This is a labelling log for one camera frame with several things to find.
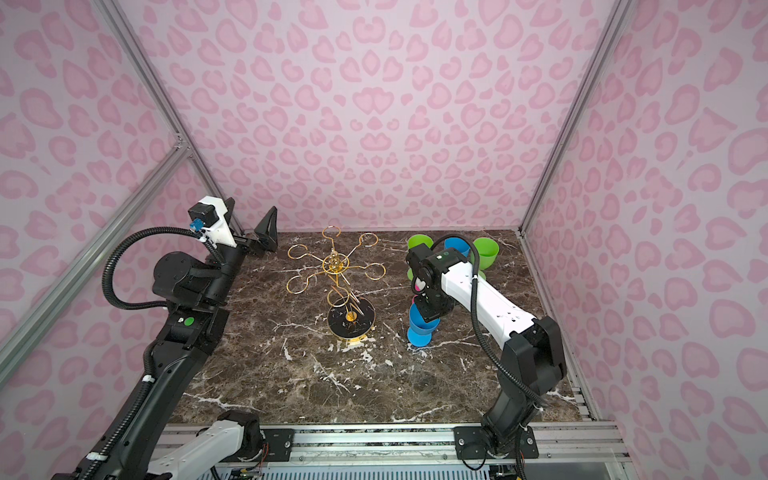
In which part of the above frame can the blue wine glass back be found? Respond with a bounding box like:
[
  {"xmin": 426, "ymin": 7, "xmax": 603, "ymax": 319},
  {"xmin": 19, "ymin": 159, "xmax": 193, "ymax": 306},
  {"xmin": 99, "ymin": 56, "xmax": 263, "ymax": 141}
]
[{"xmin": 407, "ymin": 303, "xmax": 440, "ymax": 348}]

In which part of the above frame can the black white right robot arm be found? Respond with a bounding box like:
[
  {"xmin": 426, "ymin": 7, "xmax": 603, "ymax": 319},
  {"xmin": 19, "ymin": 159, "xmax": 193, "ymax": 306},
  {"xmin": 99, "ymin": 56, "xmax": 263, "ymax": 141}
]
[{"xmin": 406, "ymin": 244, "xmax": 567, "ymax": 457}]

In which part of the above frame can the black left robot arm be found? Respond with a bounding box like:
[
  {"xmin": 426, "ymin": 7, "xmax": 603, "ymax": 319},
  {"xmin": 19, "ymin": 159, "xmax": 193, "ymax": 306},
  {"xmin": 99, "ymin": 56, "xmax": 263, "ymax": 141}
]
[{"xmin": 67, "ymin": 196, "xmax": 278, "ymax": 479}]

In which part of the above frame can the aluminium diagonal frame bar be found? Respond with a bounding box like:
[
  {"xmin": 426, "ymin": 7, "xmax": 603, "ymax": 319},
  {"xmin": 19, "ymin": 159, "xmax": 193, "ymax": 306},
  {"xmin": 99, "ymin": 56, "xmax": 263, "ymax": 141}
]
[{"xmin": 1, "ymin": 141, "xmax": 189, "ymax": 385}]

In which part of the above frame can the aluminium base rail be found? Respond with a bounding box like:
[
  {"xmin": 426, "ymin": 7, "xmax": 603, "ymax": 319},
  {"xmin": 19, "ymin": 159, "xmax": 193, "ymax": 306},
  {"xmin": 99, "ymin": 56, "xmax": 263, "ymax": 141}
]
[{"xmin": 113, "ymin": 422, "xmax": 637, "ymax": 480}]

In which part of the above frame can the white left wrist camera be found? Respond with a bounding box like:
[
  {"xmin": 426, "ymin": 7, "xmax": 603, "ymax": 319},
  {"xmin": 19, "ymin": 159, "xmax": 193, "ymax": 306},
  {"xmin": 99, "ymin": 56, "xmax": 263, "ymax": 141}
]
[{"xmin": 188, "ymin": 196, "xmax": 236, "ymax": 248}]

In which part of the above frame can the gold wire glass rack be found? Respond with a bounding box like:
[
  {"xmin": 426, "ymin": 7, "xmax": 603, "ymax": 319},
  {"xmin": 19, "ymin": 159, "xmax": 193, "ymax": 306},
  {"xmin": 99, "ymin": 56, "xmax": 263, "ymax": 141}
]
[{"xmin": 285, "ymin": 226, "xmax": 387, "ymax": 344}]

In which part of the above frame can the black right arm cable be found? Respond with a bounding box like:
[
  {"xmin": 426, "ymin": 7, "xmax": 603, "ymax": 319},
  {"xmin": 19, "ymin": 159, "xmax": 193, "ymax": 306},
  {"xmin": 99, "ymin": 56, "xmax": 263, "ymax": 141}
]
[{"xmin": 428, "ymin": 232, "xmax": 550, "ymax": 409}]

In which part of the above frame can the blue wine glass front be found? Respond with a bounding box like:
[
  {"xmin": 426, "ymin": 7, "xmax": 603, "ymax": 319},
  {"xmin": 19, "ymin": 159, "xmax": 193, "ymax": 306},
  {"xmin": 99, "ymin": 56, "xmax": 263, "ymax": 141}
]
[{"xmin": 444, "ymin": 237, "xmax": 470, "ymax": 255}]

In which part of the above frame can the green wine glass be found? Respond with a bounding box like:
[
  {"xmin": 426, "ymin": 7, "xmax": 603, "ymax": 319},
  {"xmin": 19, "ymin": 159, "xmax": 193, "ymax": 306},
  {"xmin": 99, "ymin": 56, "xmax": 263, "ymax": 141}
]
[
  {"xmin": 473, "ymin": 237, "xmax": 500, "ymax": 277},
  {"xmin": 407, "ymin": 234, "xmax": 434, "ymax": 249}
]

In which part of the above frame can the blue wine glass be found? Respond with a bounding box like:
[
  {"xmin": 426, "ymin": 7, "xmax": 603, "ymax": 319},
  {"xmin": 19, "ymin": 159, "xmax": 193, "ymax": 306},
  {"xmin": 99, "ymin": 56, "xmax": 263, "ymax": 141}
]
[
  {"xmin": 444, "ymin": 237, "xmax": 470, "ymax": 255},
  {"xmin": 407, "ymin": 303, "xmax": 440, "ymax": 348}
]

